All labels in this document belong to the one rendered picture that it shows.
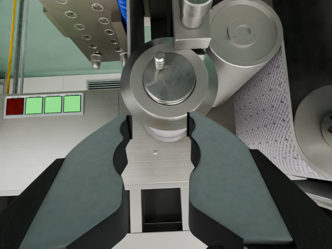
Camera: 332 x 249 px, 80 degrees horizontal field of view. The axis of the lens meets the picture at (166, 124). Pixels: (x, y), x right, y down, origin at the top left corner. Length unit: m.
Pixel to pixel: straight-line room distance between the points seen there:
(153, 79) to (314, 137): 0.25
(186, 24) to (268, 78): 0.18
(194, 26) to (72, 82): 3.23
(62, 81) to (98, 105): 2.90
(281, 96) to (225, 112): 0.31
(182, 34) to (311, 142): 0.24
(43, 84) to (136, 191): 3.19
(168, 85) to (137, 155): 0.37
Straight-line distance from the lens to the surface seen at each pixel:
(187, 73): 0.29
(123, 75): 0.32
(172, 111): 0.28
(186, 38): 0.30
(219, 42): 0.35
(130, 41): 0.35
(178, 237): 0.66
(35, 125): 0.74
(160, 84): 0.29
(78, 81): 3.44
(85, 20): 0.57
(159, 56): 0.27
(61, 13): 0.57
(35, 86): 3.74
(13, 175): 0.77
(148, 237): 0.66
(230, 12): 0.38
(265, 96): 0.41
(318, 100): 0.38
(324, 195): 0.43
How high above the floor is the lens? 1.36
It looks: 9 degrees down
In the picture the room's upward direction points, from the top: 177 degrees clockwise
